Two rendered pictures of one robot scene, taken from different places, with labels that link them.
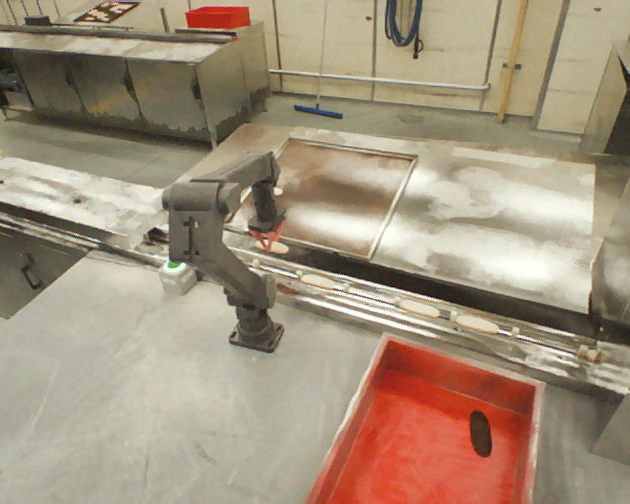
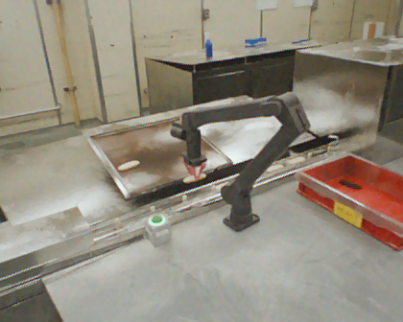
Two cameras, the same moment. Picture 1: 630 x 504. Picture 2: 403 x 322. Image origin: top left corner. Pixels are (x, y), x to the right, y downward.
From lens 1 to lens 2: 124 cm
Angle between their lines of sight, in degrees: 50
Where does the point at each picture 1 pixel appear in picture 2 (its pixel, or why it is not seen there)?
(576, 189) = not seen: hidden behind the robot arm
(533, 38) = (77, 68)
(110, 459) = (296, 299)
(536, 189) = not seen: hidden behind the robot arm
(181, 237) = (297, 120)
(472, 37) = (34, 75)
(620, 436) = (376, 154)
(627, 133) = (199, 94)
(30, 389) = not seen: outside the picture
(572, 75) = (114, 84)
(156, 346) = (211, 262)
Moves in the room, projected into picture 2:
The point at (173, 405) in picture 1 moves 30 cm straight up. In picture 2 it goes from (272, 264) to (276, 181)
